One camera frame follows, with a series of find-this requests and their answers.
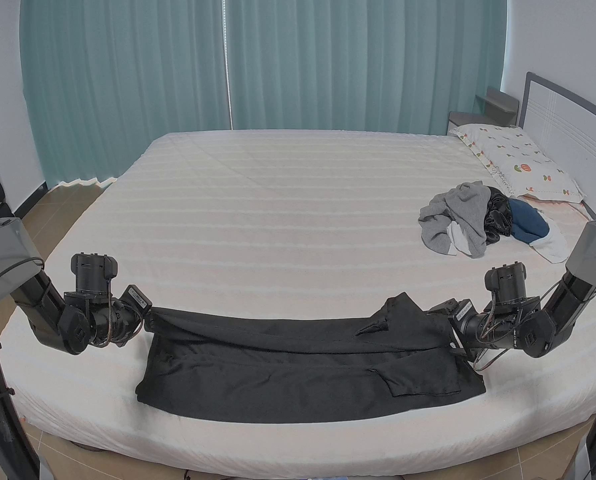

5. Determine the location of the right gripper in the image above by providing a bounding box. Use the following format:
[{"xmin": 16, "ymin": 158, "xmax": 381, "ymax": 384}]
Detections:
[{"xmin": 428, "ymin": 299, "xmax": 481, "ymax": 352}]

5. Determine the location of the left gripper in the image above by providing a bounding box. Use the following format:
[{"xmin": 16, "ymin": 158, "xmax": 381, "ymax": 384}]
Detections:
[{"xmin": 118, "ymin": 284, "xmax": 154, "ymax": 342}]

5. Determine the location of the black garment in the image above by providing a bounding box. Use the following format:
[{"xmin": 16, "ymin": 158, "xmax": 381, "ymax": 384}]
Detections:
[{"xmin": 135, "ymin": 292, "xmax": 488, "ymax": 425}]

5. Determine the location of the pile of clothes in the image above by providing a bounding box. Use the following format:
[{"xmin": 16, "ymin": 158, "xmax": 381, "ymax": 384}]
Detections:
[{"xmin": 418, "ymin": 180, "xmax": 567, "ymax": 264}]

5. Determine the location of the bed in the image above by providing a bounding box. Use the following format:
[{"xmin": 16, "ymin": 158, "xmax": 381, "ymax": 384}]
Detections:
[{"xmin": 0, "ymin": 72, "xmax": 596, "ymax": 475}]

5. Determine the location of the white printed pillow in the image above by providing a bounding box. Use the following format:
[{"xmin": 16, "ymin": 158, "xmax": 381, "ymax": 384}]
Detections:
[{"xmin": 448, "ymin": 123, "xmax": 587, "ymax": 204}]

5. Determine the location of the grey bedside table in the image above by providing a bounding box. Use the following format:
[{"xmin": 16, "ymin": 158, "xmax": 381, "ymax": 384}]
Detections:
[{"xmin": 448, "ymin": 86, "xmax": 521, "ymax": 132}]

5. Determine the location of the blue-green curtain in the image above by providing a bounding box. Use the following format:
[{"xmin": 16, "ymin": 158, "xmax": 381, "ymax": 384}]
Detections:
[
  {"xmin": 226, "ymin": 0, "xmax": 510, "ymax": 135},
  {"xmin": 19, "ymin": 0, "xmax": 229, "ymax": 188}
]

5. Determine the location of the black cable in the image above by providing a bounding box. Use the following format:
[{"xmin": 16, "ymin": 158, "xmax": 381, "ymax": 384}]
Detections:
[{"xmin": 470, "ymin": 345, "xmax": 504, "ymax": 374}]

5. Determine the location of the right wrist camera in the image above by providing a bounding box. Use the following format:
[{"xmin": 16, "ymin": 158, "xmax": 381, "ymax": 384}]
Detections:
[{"xmin": 484, "ymin": 262, "xmax": 529, "ymax": 303}]

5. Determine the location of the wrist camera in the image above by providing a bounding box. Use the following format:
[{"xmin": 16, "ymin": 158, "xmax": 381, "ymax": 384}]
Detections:
[
  {"xmin": 70, "ymin": 252, "xmax": 119, "ymax": 299},
  {"xmin": 484, "ymin": 262, "xmax": 529, "ymax": 303}
]

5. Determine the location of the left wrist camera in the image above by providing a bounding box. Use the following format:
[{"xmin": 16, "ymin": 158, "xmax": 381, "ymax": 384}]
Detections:
[{"xmin": 70, "ymin": 252, "xmax": 119, "ymax": 299}]

